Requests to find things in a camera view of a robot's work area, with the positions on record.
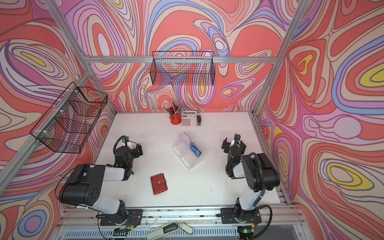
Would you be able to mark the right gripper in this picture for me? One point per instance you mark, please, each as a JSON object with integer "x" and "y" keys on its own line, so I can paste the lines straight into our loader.
{"x": 226, "y": 145}

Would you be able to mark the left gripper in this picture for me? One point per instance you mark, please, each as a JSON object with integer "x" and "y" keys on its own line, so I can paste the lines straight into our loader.
{"x": 137, "y": 150}

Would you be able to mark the red leather card holder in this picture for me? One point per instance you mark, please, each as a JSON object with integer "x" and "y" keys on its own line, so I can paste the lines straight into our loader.
{"x": 159, "y": 184}

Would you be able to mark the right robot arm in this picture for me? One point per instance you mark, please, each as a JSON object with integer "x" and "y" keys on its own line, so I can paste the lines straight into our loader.
{"x": 261, "y": 177}

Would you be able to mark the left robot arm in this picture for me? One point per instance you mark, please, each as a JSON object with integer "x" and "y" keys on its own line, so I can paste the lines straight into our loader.
{"x": 84, "y": 186}

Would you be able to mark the white VIP card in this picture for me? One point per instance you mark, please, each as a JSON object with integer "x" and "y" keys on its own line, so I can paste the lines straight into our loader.
{"x": 185, "y": 139}

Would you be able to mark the black stapler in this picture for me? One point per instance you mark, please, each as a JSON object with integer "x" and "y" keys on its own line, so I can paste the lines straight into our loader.
{"x": 199, "y": 119}

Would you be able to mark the white pink calculator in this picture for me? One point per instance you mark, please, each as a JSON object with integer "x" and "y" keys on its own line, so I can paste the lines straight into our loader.
{"x": 189, "y": 119}

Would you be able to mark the red pen cup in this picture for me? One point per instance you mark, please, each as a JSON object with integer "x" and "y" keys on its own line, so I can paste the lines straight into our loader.
{"x": 174, "y": 119}

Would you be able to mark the grey handheld device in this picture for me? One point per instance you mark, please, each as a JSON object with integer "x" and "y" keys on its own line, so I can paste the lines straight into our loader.
{"x": 168, "y": 230}

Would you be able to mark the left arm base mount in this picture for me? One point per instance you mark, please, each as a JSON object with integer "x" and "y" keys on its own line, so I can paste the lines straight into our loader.
{"x": 132, "y": 217}

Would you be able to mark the left wire basket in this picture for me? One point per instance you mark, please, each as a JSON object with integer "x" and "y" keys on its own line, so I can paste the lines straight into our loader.
{"x": 67, "y": 127}

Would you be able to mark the wire basket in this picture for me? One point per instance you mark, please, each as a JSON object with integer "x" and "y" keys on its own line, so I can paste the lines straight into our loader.
{"x": 67, "y": 127}
{"x": 185, "y": 68}

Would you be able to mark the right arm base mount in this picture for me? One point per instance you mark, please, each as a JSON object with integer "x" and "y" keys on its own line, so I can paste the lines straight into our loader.
{"x": 237, "y": 215}

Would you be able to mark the back wire basket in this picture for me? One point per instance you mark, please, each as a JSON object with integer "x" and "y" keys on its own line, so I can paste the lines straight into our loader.
{"x": 185, "y": 68}

